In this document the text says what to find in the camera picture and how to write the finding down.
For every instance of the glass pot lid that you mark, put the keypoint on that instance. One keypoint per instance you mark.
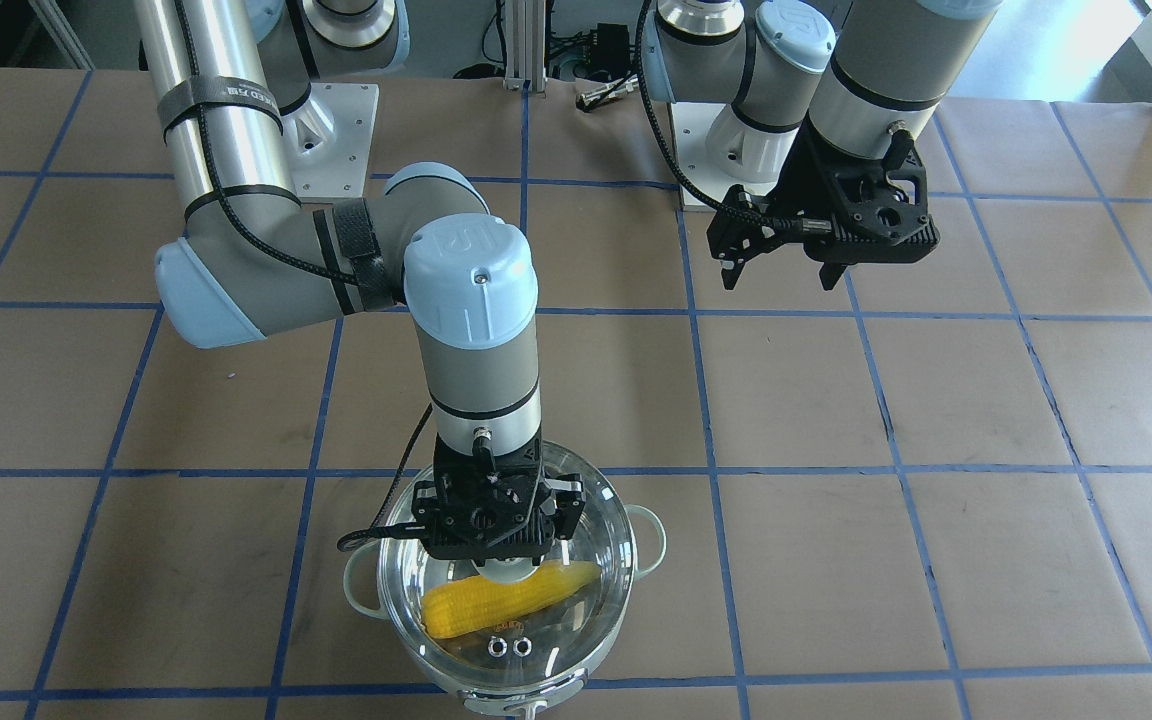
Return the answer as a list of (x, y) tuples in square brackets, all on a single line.
[(506, 610)]

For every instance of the yellow corn cob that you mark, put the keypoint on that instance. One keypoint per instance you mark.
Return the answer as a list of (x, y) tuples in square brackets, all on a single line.
[(477, 603)]

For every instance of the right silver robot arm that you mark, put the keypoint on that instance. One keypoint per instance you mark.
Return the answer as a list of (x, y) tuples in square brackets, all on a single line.
[(254, 262)]

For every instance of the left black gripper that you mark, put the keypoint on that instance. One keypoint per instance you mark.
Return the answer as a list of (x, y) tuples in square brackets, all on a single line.
[(804, 170)]

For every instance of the pale green pot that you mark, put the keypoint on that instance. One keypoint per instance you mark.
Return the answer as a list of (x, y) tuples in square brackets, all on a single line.
[(506, 650)]

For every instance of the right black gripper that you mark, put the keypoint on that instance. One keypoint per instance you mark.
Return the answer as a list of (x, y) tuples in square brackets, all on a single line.
[(568, 507)]

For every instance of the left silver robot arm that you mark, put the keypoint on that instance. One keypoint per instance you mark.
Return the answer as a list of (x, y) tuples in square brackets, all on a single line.
[(818, 124)]

